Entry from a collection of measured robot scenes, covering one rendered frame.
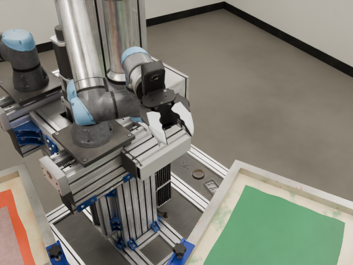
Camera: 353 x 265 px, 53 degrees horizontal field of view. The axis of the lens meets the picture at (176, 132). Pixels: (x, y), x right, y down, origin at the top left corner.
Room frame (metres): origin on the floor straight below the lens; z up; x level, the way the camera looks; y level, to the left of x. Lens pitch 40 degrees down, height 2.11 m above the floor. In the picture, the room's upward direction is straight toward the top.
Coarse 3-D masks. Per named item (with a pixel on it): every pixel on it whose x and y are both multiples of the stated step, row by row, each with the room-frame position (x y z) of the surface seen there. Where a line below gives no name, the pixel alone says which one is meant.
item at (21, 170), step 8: (8, 168) 1.09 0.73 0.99; (16, 168) 1.09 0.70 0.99; (24, 168) 1.09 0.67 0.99; (0, 176) 1.05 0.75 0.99; (8, 176) 1.06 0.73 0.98; (16, 176) 1.07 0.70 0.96; (24, 176) 1.05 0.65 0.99; (24, 184) 1.00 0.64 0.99; (32, 184) 1.00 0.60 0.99; (32, 192) 0.96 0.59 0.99; (32, 200) 0.92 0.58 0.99; (32, 208) 0.88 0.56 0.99; (40, 208) 0.88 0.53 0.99; (40, 216) 0.84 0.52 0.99; (40, 224) 0.80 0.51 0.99; (48, 224) 0.80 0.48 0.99; (40, 232) 0.77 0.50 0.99; (48, 232) 0.77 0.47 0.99; (48, 240) 0.73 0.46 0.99
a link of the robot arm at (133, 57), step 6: (132, 48) 0.83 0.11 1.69; (138, 48) 0.84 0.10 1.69; (126, 54) 0.82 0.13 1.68; (132, 54) 0.80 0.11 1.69; (138, 54) 0.80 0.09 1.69; (144, 54) 0.81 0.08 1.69; (126, 60) 0.80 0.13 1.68; (132, 60) 0.78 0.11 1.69; (138, 60) 0.77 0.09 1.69; (144, 60) 0.77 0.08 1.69; (150, 60) 0.79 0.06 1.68; (126, 66) 0.78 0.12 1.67; (132, 66) 0.76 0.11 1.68; (126, 72) 0.77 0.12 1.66; (126, 78) 0.78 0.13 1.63; (126, 84) 0.79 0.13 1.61
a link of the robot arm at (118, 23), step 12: (108, 0) 1.01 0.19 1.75; (120, 0) 1.02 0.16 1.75; (108, 12) 1.01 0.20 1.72; (120, 12) 1.01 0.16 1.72; (108, 24) 1.02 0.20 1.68; (120, 24) 1.01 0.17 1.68; (108, 36) 1.02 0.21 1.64; (120, 36) 1.01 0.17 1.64; (132, 36) 1.04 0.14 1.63; (108, 48) 1.03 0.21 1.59; (120, 48) 1.01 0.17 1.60; (120, 60) 1.01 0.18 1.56; (108, 72) 1.04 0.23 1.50; (120, 72) 1.01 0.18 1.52; (108, 84) 1.01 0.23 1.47; (120, 84) 1.00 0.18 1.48
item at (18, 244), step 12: (0, 192) 0.99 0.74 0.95; (0, 204) 0.93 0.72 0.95; (12, 204) 0.93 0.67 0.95; (0, 216) 0.87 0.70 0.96; (12, 216) 0.87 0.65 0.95; (0, 228) 0.81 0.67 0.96; (12, 228) 0.81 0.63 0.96; (24, 228) 0.81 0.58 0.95; (0, 240) 0.76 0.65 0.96; (12, 240) 0.76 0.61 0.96; (24, 240) 0.76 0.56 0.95; (0, 252) 0.71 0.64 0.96; (12, 252) 0.71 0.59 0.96; (24, 252) 0.71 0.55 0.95; (0, 264) 0.66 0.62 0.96; (12, 264) 0.66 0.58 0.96; (24, 264) 0.66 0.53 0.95
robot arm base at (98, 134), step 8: (72, 128) 0.98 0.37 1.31; (80, 128) 0.95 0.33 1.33; (88, 128) 0.95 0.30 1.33; (96, 128) 0.96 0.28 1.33; (104, 128) 0.97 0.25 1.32; (112, 128) 1.01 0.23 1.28; (72, 136) 0.97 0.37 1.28; (80, 136) 0.95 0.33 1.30; (88, 136) 0.95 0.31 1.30; (96, 136) 0.95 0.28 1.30; (104, 136) 0.96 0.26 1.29; (112, 136) 0.99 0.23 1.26; (80, 144) 0.94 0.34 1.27; (88, 144) 0.93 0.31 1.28; (96, 144) 0.94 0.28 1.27; (104, 144) 0.95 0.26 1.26
